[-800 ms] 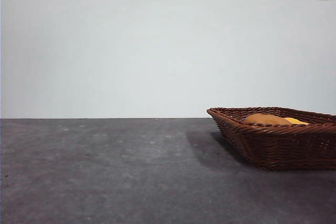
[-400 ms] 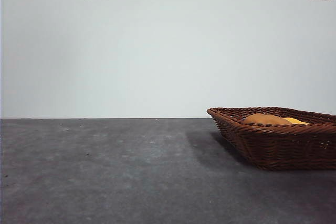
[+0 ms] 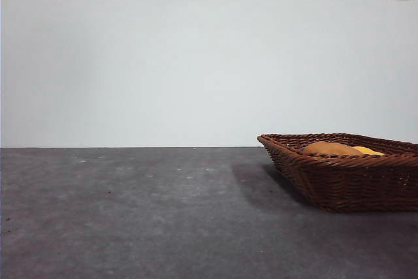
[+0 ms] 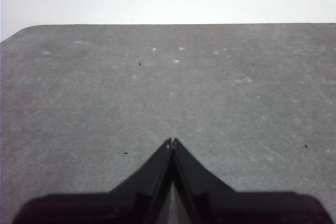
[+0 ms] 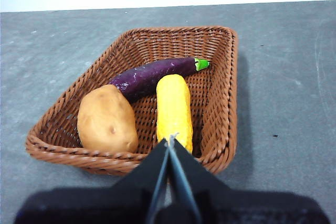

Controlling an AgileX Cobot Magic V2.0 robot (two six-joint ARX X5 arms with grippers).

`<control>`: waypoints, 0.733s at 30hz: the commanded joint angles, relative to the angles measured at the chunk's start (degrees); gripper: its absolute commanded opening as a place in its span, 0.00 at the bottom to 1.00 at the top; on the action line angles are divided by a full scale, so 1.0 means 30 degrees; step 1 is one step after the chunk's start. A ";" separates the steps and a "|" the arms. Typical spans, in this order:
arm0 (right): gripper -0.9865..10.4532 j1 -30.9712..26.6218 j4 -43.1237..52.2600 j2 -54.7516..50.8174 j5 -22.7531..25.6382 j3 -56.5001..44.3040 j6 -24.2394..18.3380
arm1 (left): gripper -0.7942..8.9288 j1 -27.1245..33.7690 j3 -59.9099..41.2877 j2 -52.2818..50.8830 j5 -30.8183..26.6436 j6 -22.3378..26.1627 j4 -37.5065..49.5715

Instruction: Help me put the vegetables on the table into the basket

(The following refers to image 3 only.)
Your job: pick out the brown wicker basket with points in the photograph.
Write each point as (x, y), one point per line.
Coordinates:
(352, 184)

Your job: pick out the brown potato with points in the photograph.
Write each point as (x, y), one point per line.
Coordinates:
(330, 149)

